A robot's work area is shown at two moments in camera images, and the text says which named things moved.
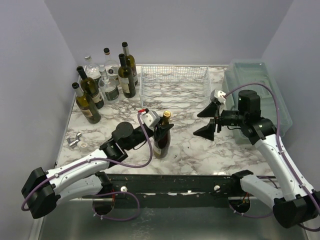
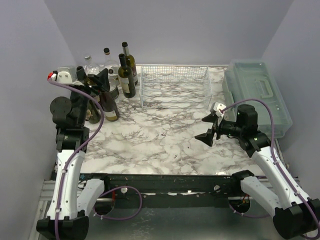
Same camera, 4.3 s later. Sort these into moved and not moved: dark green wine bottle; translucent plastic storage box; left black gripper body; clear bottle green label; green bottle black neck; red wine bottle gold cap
Moved: left black gripper body; red wine bottle gold cap
Not moved: green bottle black neck; clear bottle green label; translucent plastic storage box; dark green wine bottle
